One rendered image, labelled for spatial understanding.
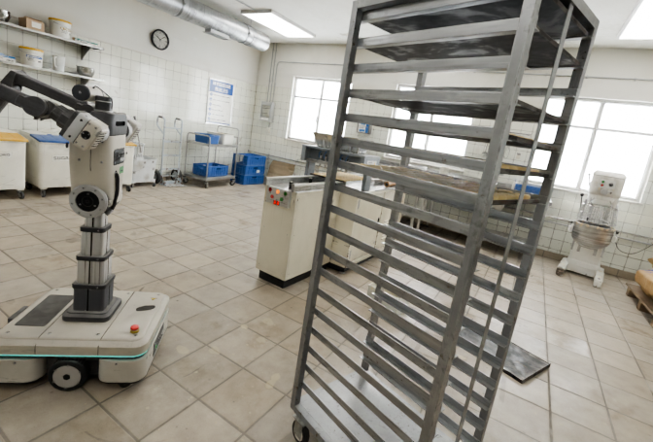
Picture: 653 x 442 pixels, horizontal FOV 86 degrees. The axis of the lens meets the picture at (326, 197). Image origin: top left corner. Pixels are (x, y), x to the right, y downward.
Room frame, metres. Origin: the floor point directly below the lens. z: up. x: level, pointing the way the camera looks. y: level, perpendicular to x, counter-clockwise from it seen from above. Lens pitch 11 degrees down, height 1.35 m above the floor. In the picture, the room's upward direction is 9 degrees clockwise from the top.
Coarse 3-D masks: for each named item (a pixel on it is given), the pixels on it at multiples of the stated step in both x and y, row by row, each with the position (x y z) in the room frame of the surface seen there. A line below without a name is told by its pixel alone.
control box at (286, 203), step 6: (270, 186) 2.83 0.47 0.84; (270, 192) 2.82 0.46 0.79; (276, 192) 2.79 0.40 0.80; (282, 192) 2.76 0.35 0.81; (288, 192) 2.73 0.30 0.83; (270, 198) 2.82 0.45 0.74; (276, 198) 2.79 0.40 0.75; (288, 198) 2.73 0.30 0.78; (276, 204) 2.78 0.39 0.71; (282, 204) 2.75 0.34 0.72; (288, 204) 2.72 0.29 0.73
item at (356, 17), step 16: (352, 16) 1.37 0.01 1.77; (352, 32) 1.36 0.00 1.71; (352, 48) 1.36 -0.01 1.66; (352, 64) 1.37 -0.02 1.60; (336, 112) 1.37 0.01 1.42; (336, 128) 1.36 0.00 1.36; (336, 144) 1.36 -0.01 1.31; (336, 160) 1.37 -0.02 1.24; (320, 224) 1.37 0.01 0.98; (320, 240) 1.36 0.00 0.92; (320, 256) 1.36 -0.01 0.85; (320, 272) 1.37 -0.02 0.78; (304, 320) 1.37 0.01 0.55; (304, 336) 1.36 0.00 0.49; (304, 352) 1.36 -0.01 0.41; (304, 368) 1.37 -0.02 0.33
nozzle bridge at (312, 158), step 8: (304, 152) 3.57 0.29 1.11; (312, 152) 3.62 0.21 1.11; (328, 152) 3.52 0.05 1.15; (344, 152) 3.33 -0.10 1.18; (312, 160) 3.55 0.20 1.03; (320, 160) 3.50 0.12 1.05; (344, 160) 3.42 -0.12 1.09; (352, 160) 3.37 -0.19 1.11; (360, 160) 3.23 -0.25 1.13; (368, 160) 3.28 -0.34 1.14; (376, 160) 3.43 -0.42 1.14; (312, 168) 3.72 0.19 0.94; (368, 176) 3.33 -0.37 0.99; (368, 184) 3.36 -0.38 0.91
